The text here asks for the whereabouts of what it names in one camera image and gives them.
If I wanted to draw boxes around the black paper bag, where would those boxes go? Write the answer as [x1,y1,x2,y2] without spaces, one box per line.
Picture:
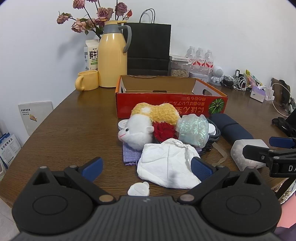
[122,9,172,76]

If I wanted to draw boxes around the white plastic container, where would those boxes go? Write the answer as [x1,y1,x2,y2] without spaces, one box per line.
[231,138,270,171]

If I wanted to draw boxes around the yellow thermos jug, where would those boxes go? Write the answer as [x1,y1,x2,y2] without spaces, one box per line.
[97,20,132,88]

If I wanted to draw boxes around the navy umbrella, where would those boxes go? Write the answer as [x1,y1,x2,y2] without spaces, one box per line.
[209,113,254,145]

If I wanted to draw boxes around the white cloth pouch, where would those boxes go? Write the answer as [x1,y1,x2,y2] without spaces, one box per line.
[137,138,201,189]

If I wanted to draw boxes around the white milk carton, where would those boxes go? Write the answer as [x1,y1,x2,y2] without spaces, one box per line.
[84,39,100,71]

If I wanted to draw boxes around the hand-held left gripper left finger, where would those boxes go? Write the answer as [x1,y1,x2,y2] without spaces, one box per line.
[32,157,116,205]

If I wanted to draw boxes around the small lavender tub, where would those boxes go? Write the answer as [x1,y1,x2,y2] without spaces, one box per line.
[189,70,212,82]

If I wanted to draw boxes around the red knitted flower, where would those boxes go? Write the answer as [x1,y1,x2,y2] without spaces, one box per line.
[153,122,178,142]

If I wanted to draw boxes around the iridescent plastic bag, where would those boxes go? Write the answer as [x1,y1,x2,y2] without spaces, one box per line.
[175,114,210,148]

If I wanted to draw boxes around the yellow mug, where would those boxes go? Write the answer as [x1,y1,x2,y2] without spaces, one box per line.
[75,70,99,91]

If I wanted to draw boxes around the white cable loop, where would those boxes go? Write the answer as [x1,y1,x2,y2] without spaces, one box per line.
[272,82,292,117]

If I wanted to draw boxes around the white plush toy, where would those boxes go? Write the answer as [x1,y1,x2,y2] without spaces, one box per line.
[118,115,155,149]

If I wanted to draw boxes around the white board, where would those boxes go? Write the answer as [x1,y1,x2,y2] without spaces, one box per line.
[18,101,53,136]

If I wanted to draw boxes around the clear jar of seeds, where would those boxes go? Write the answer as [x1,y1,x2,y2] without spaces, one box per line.
[170,60,189,77]

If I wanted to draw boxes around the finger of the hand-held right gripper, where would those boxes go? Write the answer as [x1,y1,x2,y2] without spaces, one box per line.
[242,144,275,163]
[269,136,296,149]

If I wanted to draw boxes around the purple knitted cloth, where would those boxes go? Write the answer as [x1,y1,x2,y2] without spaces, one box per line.
[122,142,144,165]

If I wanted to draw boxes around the colourful snack packets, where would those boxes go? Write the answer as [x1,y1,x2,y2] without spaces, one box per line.
[245,70,263,86]

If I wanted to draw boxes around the tangle of cables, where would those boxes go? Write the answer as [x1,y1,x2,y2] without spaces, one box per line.
[221,75,251,91]

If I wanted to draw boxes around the small white heart lid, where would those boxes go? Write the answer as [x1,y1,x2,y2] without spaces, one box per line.
[127,182,150,197]

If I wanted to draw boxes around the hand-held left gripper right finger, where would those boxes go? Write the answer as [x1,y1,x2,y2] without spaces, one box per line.
[178,157,263,205]

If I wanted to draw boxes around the brown stand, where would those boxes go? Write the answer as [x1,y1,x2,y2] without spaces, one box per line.
[271,77,291,109]

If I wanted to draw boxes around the white charger dock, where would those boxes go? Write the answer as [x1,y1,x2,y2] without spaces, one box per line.
[264,87,275,101]

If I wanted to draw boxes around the dark coiled cable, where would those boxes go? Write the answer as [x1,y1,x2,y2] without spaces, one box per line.
[203,118,222,141]

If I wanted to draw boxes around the white flat box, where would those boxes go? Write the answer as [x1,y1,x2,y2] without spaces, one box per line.
[169,54,190,62]

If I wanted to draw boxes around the red cardboard box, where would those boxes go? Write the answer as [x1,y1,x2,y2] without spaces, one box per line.
[115,75,228,119]

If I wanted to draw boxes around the person's clothed leg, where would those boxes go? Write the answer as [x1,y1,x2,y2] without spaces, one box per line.
[274,190,296,241]

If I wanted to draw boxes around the dried pink rose bouquet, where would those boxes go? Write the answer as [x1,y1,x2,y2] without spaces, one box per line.
[57,0,133,39]

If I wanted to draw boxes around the translucent strap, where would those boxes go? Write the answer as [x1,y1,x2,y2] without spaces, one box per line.
[212,141,228,167]

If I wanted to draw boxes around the white robot toy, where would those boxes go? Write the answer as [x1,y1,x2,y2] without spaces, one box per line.
[209,65,224,87]

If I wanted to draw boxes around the purple tissue box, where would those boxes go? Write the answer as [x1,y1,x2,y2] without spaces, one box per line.
[250,85,266,102]

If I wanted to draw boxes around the blue pamphlet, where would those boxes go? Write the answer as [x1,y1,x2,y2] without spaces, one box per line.
[0,132,22,170]

